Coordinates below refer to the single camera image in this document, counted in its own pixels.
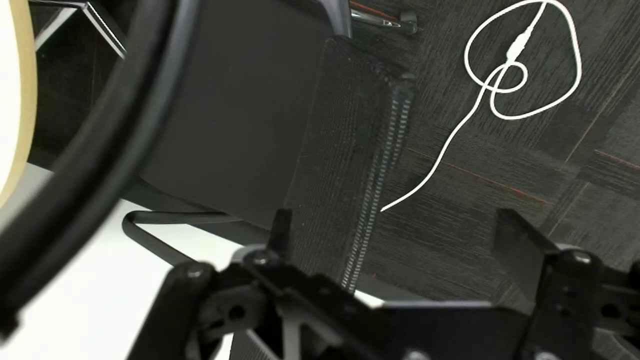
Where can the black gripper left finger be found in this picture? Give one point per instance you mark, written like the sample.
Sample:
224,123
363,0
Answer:
220,307

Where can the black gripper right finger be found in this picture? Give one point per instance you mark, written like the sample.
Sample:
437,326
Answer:
573,301

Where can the black mesh office chair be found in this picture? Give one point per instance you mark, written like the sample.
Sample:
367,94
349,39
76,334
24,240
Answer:
252,112

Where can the round wooden table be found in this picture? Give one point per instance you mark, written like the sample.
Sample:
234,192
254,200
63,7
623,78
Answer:
28,101

